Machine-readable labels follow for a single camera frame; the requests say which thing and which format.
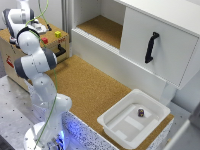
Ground wooden drawer box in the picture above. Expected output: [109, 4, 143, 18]
[0, 18, 71, 93]

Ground white sliding door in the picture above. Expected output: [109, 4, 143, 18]
[118, 6, 200, 91]

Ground white cabinet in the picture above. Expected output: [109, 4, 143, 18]
[70, 0, 200, 108]

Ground purple block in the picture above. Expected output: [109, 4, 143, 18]
[137, 107, 146, 118]

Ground black door handle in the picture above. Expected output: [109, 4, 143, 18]
[144, 31, 160, 65]

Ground green cable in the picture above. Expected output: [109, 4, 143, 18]
[25, 0, 60, 150]

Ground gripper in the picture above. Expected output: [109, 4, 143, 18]
[32, 22, 49, 35]

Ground white plastic box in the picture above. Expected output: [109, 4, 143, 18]
[96, 88, 172, 150]

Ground yellow block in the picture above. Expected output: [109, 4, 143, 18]
[54, 30, 63, 39]

